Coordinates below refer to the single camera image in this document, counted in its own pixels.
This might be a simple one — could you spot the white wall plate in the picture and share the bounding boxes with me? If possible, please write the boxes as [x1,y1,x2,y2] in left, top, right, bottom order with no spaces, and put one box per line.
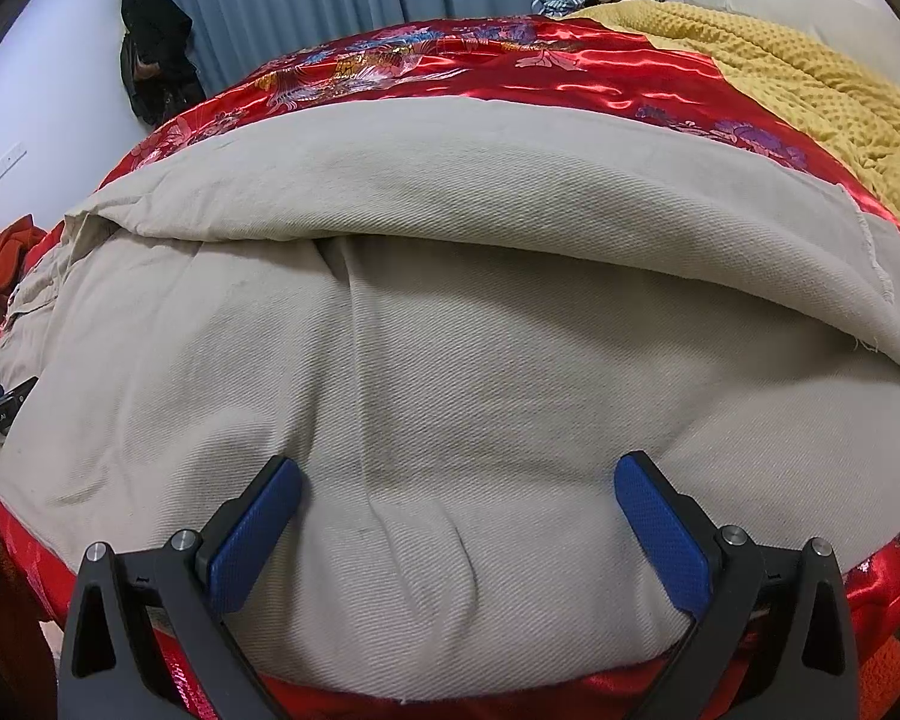
[0,141,27,192]

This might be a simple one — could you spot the red floral satin bedspread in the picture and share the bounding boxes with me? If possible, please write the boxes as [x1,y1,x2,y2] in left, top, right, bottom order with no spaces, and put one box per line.
[0,15,900,720]

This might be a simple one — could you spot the orange bed sheet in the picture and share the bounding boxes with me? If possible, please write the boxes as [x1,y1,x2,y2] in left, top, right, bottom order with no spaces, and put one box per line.
[859,634,900,710]

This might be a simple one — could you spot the crumpled orange cloth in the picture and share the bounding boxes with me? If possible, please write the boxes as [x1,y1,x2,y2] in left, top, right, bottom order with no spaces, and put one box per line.
[0,214,42,308]

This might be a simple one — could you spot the beige pants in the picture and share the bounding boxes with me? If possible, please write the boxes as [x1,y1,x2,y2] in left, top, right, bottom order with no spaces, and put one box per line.
[0,97,900,680]

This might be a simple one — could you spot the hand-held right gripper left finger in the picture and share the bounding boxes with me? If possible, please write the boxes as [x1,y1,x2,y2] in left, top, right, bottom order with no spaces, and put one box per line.
[58,454,305,720]

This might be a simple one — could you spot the yellow knitted blanket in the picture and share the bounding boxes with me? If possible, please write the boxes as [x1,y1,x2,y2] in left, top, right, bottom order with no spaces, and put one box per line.
[562,0,900,241]

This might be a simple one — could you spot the black hanging garment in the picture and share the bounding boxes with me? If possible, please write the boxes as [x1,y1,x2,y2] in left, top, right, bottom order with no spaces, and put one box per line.
[118,0,207,128]

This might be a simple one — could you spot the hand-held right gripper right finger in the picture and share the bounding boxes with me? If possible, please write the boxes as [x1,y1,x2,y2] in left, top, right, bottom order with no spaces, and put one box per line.
[615,453,860,720]

